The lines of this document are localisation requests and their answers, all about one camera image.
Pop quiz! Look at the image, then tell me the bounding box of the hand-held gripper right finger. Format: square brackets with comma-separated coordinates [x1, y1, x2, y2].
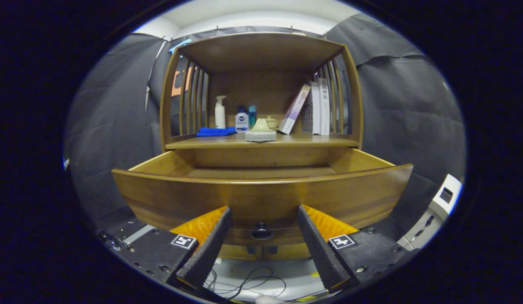
[297, 205, 418, 293]

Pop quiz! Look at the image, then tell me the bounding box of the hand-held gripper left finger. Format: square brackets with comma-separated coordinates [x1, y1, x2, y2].
[118, 206, 232, 292]

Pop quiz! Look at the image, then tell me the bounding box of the dark drawer knob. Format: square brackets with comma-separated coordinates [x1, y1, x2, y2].
[251, 222, 273, 240]

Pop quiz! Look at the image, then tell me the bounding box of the wooden drawer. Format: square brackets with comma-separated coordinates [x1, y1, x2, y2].
[111, 148, 414, 247]

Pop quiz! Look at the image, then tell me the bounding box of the pale green ceramic ornament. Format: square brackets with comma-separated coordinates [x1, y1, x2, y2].
[244, 118, 277, 142]

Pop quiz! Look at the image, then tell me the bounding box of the wooden cabinet door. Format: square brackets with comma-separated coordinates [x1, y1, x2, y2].
[261, 245, 312, 260]

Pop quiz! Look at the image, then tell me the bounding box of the wooden countertop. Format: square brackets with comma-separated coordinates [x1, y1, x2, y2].
[165, 133, 360, 149]

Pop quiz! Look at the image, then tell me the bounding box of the wooden cabinet with slatted shelf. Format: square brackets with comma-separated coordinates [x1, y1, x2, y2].
[111, 32, 414, 260]

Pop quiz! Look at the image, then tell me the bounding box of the dark floor equipment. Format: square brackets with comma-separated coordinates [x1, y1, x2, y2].
[97, 228, 133, 250]

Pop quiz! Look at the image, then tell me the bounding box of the blue folded cloth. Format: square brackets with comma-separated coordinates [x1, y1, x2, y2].
[196, 127, 237, 137]

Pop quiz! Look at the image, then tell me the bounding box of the small white blue-capped bottle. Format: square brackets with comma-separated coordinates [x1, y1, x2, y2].
[235, 106, 249, 133]

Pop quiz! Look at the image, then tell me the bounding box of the white pump bottle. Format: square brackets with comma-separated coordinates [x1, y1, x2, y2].
[214, 95, 227, 129]

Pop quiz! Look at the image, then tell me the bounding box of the dark patterned book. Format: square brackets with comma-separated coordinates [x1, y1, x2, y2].
[301, 91, 314, 135]

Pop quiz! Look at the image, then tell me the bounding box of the white appliance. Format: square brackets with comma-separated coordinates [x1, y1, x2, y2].
[396, 174, 463, 250]

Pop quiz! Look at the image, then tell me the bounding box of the white book with black characters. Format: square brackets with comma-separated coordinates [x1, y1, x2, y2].
[318, 77, 331, 136]

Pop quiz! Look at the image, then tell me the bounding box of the plain white book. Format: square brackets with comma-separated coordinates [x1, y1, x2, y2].
[311, 81, 322, 136]

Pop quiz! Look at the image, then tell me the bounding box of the purple cover book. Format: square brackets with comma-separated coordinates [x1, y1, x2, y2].
[278, 84, 312, 135]

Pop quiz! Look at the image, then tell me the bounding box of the black floor cable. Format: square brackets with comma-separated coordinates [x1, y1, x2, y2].
[204, 265, 287, 301]

